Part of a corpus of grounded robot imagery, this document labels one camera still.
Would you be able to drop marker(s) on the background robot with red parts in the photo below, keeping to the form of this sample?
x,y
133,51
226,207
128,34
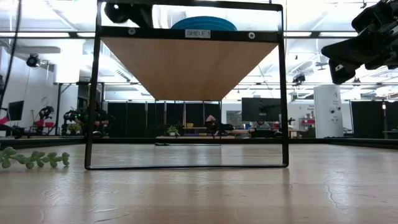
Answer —
x,y
45,116

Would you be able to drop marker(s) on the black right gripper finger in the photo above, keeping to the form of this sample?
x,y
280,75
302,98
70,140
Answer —
x,y
351,48
342,73

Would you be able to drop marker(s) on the small background potted plant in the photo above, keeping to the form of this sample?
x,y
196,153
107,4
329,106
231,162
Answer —
x,y
172,130

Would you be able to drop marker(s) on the black ceiling camera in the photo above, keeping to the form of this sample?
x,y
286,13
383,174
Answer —
x,y
32,60

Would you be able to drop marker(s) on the black partition wall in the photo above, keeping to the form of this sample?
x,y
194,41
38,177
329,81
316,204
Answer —
x,y
367,119
136,119

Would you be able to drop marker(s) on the wooden board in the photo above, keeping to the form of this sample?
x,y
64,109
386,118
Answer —
x,y
186,68

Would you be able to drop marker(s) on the black aluminium table frame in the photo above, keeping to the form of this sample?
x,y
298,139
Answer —
x,y
311,141

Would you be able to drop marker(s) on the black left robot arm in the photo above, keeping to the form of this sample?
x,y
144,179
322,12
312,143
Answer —
x,y
118,14

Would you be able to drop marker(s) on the white shelf label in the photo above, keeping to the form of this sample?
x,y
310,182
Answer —
x,y
197,33

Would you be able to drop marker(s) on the black computer monitor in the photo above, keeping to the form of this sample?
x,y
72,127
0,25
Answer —
x,y
15,110
261,109

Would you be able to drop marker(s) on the background black robot arm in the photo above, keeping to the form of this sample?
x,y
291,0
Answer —
x,y
70,116

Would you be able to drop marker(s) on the blue plastic bowl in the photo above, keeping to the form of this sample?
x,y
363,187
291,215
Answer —
x,y
203,23
203,28
203,18

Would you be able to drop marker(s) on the green potted succulent plant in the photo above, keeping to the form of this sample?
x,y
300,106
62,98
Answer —
x,y
37,157

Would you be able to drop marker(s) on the person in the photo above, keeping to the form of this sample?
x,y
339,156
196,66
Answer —
x,y
214,124
99,119
260,125

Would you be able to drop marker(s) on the white cylindrical pillar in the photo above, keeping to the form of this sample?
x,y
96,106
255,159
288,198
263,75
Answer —
x,y
328,112

